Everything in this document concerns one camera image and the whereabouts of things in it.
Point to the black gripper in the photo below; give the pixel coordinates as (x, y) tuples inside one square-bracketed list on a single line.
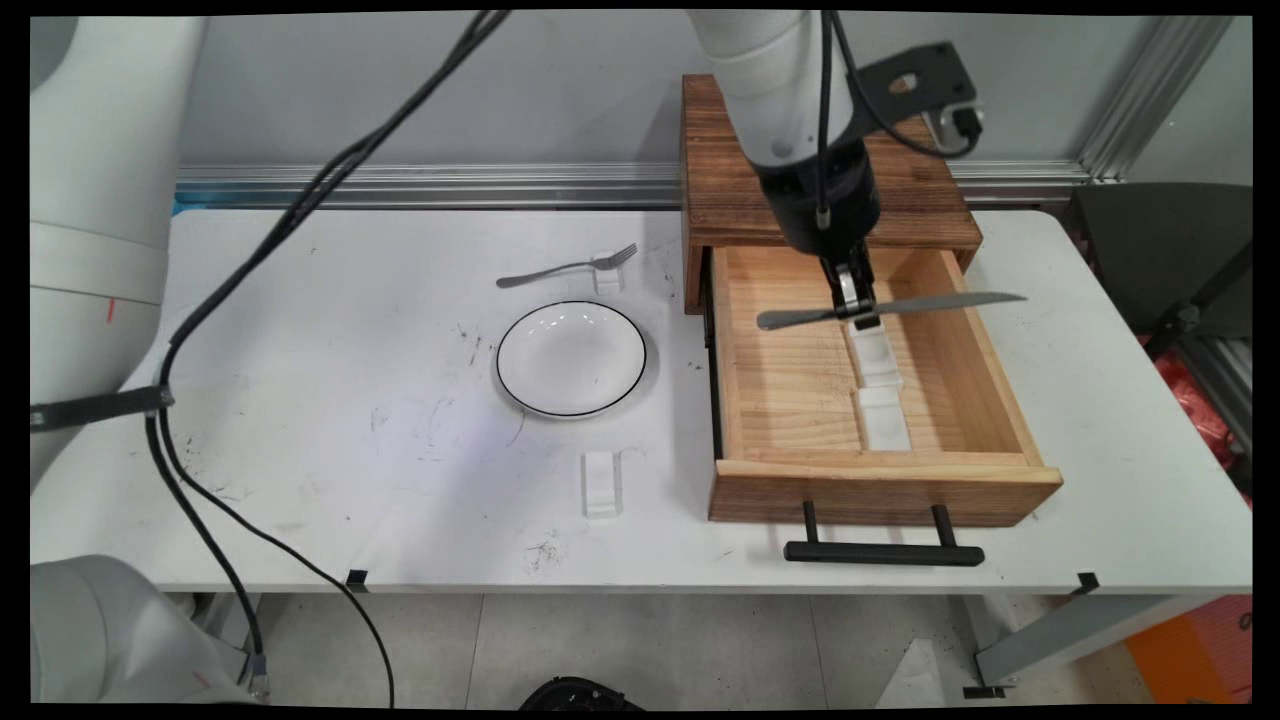
[(790, 210)]

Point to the serrated steel knife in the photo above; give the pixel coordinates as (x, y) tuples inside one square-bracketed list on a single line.
[(950, 301)]

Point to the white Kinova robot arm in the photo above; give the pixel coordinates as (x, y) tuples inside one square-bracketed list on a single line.
[(100, 150)]

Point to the white cutlery rest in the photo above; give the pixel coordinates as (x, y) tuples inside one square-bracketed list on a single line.
[(608, 281), (603, 490), (876, 362), (885, 425)]

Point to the dark wooden drawer cabinet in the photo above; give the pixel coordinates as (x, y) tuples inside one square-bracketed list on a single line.
[(930, 205)]

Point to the light wooden drawer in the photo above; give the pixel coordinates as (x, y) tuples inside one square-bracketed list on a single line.
[(780, 380)]

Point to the steel fork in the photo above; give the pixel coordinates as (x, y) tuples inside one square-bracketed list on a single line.
[(560, 268)]

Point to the white plate with black rim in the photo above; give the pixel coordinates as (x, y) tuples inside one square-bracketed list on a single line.
[(570, 360)]

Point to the black chair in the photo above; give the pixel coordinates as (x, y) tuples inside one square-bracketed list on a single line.
[(1150, 250)]

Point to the red plastic wrap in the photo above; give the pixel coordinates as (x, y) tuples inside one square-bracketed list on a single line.
[(1195, 405)]

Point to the black tape piece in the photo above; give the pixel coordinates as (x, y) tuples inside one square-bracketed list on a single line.
[(1087, 583), (357, 579)]

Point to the grey table leg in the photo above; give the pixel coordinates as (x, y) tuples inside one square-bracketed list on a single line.
[(1080, 635)]

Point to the black round floor object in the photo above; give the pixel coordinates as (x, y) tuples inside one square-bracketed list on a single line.
[(580, 695)]

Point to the orange box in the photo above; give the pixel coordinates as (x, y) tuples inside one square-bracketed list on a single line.
[(1190, 650)]

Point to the black drawer slide rail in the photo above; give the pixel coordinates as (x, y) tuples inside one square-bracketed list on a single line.
[(713, 380)]

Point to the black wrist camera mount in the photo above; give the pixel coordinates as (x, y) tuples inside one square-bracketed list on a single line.
[(915, 80)]

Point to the slanted aluminium frame post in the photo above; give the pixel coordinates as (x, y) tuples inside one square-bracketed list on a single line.
[(1150, 100)]

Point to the horizontal aluminium frame rail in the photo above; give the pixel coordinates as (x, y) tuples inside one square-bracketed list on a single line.
[(450, 185)]

